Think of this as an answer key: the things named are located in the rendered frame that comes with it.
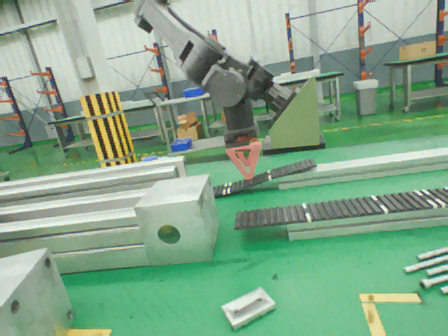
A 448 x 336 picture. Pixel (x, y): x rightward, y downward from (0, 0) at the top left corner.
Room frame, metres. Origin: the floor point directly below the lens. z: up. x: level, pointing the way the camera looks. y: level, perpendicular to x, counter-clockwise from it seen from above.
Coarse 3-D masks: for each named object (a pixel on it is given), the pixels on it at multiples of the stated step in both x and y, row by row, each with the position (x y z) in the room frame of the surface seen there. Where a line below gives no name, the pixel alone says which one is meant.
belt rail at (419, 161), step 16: (352, 160) 0.56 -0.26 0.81; (368, 160) 0.54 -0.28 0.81; (384, 160) 0.53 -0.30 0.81; (400, 160) 0.51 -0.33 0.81; (416, 160) 0.51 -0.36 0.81; (432, 160) 0.51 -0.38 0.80; (288, 176) 0.54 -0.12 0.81; (304, 176) 0.54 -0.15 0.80; (320, 176) 0.54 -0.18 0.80; (336, 176) 0.54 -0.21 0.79; (352, 176) 0.53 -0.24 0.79; (368, 176) 0.52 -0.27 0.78; (384, 176) 0.52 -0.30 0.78
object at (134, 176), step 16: (160, 160) 0.64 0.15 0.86; (176, 160) 0.62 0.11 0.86; (48, 176) 0.69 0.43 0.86; (64, 176) 0.66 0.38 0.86; (80, 176) 0.66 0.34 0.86; (96, 176) 0.65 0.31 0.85; (112, 176) 0.58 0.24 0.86; (128, 176) 0.56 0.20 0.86; (144, 176) 0.56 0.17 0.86; (160, 176) 0.55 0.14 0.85; (176, 176) 0.56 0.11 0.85; (0, 192) 0.61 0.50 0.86; (16, 192) 0.60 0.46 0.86; (32, 192) 0.59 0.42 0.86; (48, 192) 0.59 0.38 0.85; (64, 192) 0.60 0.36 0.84; (80, 192) 0.58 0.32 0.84; (96, 192) 0.57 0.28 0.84; (112, 192) 0.57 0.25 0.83
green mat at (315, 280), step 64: (256, 192) 0.56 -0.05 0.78; (320, 192) 0.50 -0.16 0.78; (384, 192) 0.45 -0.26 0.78; (256, 256) 0.34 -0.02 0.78; (320, 256) 0.31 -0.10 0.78; (384, 256) 0.29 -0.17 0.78; (128, 320) 0.27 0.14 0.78; (192, 320) 0.25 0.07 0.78; (256, 320) 0.23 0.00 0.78; (320, 320) 0.22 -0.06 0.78; (384, 320) 0.21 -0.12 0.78
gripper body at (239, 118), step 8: (240, 104) 0.55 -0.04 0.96; (248, 104) 0.55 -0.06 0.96; (224, 112) 0.57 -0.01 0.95; (232, 112) 0.55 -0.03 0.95; (240, 112) 0.55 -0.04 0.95; (248, 112) 0.55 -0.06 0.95; (232, 120) 0.55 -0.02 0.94; (240, 120) 0.55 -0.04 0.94; (248, 120) 0.55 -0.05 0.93; (232, 128) 0.55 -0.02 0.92; (240, 128) 0.55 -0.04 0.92; (248, 128) 0.54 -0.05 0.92; (256, 128) 0.52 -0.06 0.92; (224, 136) 0.53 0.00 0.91; (232, 136) 0.53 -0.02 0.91; (240, 136) 0.57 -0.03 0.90
